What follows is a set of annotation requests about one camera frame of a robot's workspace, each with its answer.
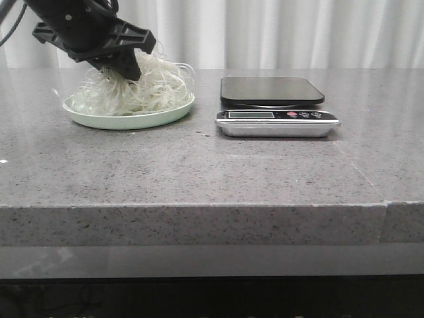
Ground white vermicelli noodle bundle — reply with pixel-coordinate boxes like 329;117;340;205
68;48;195;117

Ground silver digital kitchen scale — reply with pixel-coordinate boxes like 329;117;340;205
215;77;341;138

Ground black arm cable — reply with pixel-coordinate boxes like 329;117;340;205
0;0;29;47

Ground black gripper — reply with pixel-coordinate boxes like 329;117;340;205
31;1;156;80

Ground light green round plate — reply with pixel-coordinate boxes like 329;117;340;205
62;94;195;130

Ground white pleated curtain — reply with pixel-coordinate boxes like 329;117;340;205
0;0;424;70

